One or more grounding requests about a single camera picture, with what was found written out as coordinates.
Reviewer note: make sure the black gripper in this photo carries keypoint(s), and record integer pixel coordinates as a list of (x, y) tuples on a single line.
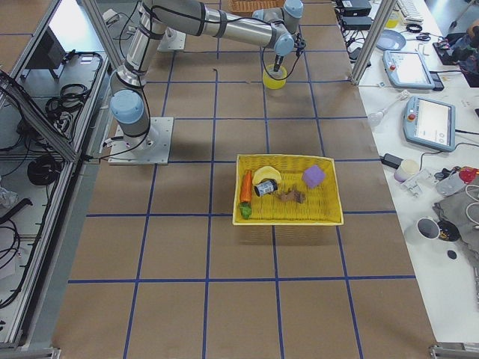
[(278, 60)]

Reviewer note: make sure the yellow tape roll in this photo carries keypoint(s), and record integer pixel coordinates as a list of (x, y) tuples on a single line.
[(274, 80)]

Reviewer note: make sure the brown wicker basket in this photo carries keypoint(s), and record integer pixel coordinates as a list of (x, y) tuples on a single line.
[(245, 7)]

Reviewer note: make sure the blue grey plate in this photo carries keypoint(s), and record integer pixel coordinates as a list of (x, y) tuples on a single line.
[(390, 40)]

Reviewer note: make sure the yellow toy banana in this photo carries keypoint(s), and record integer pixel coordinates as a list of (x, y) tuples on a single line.
[(266, 173)]

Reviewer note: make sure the purple foam cube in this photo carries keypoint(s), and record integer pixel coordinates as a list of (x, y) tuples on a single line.
[(313, 176)]

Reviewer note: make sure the orange toy carrot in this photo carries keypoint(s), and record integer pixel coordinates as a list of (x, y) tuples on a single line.
[(246, 192)]

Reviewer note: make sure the small dark can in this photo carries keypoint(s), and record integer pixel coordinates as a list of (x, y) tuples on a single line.
[(266, 187)]

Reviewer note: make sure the upper teach pendant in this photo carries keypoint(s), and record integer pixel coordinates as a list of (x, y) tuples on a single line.
[(407, 70)]

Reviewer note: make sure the teach pendant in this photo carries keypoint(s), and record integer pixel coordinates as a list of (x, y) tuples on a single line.
[(407, 70), (430, 123)]

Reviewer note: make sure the yellow plastic basket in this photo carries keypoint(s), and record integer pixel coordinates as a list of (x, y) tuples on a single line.
[(307, 193)]

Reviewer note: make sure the brown toy figure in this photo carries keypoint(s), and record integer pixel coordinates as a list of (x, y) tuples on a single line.
[(292, 194)]

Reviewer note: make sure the black power adapter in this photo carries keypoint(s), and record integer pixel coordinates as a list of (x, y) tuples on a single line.
[(391, 161)]

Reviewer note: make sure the lower teach pendant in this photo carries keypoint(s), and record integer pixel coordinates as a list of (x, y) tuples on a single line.
[(430, 123)]

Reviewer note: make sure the white mug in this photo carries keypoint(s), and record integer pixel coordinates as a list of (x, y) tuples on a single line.
[(423, 231)]

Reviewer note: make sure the black monitor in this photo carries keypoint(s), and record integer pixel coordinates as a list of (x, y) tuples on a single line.
[(48, 55)]

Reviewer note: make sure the grey cloth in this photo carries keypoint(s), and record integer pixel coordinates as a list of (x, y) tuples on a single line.
[(461, 209)]

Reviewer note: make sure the black bowl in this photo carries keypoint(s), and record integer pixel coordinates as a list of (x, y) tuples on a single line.
[(448, 231)]

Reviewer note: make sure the aluminium frame post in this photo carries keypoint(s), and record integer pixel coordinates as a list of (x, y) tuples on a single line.
[(381, 17)]

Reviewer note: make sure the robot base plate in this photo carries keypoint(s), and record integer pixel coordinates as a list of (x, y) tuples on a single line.
[(155, 149)]

